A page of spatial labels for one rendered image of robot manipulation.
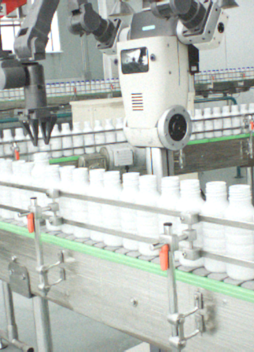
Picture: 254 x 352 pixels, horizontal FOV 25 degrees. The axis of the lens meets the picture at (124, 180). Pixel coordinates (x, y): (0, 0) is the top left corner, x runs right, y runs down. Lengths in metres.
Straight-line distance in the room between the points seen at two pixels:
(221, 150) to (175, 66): 1.39
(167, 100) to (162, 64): 0.12
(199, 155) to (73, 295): 1.96
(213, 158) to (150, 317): 2.17
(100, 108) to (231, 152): 2.28
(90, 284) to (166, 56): 0.92
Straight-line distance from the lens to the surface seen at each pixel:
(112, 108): 5.45
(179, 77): 2.03
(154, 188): 1.19
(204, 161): 3.28
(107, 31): 2.22
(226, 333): 1.08
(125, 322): 1.29
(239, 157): 3.40
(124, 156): 2.88
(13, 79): 1.46
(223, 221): 1.03
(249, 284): 1.04
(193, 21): 1.90
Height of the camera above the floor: 1.37
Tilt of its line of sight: 10 degrees down
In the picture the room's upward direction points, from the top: 5 degrees counter-clockwise
